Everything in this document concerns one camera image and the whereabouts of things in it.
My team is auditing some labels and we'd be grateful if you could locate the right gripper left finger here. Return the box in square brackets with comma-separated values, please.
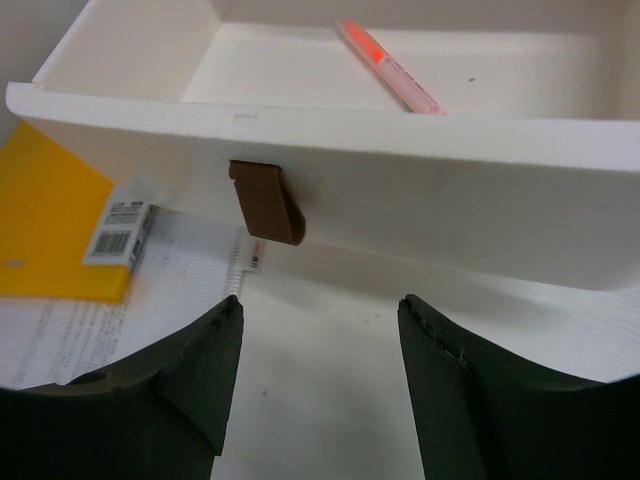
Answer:
[1, 295, 244, 479]

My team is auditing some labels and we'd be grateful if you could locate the yellow plastic folder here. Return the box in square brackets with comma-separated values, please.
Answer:
[1, 123, 131, 302]

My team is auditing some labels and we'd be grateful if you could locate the orange pen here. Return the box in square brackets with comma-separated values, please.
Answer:
[336, 19, 446, 115]

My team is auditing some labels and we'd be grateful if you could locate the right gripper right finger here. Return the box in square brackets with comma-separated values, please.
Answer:
[398, 295, 639, 479]

